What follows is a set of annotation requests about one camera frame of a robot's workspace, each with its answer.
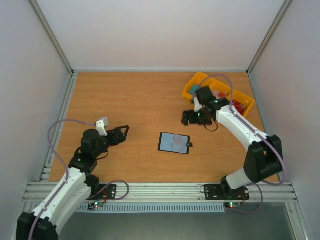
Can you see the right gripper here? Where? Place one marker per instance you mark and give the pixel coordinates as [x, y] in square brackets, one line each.
[189, 117]

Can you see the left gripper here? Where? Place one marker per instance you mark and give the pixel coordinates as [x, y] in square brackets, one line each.
[122, 138]

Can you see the black card holder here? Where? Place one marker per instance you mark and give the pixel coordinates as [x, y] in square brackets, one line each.
[174, 143]

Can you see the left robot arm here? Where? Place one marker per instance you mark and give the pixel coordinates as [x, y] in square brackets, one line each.
[77, 185]

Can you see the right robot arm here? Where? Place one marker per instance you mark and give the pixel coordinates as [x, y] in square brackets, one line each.
[264, 156]

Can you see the green card stack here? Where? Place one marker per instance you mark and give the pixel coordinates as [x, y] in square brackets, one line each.
[193, 89]

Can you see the red circle card stack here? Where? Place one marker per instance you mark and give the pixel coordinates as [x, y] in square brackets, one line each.
[219, 94]

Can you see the yellow bin with green cards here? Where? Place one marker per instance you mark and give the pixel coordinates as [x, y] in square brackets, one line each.
[200, 79]

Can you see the yellow bin with circle cards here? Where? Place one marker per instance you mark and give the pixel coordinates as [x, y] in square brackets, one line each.
[222, 87]

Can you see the yellow bin with red cards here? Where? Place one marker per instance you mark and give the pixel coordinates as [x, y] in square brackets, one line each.
[243, 99]

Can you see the left circuit board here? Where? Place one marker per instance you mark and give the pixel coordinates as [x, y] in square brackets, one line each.
[96, 205]

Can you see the circuit board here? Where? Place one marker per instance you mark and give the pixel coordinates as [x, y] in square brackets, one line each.
[96, 205]
[232, 205]

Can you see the right circuit board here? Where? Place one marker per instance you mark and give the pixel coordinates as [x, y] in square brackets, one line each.
[232, 205]

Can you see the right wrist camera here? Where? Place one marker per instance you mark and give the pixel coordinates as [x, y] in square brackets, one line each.
[197, 105]

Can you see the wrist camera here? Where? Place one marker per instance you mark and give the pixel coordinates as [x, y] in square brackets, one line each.
[197, 105]
[101, 125]

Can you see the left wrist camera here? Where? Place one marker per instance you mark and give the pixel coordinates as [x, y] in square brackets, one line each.
[101, 125]

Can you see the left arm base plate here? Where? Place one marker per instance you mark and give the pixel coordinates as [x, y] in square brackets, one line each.
[108, 193]

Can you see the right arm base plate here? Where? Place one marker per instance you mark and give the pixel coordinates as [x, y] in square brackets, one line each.
[214, 192]

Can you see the left aluminium rail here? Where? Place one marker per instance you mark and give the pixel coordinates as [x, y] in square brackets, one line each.
[56, 131]

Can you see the aluminium rail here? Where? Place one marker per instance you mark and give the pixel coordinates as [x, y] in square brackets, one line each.
[56, 131]
[173, 193]

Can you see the grey slotted cable duct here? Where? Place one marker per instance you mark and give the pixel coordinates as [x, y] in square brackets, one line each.
[136, 208]

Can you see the front aluminium rail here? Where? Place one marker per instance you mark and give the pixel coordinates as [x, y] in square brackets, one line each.
[173, 193]

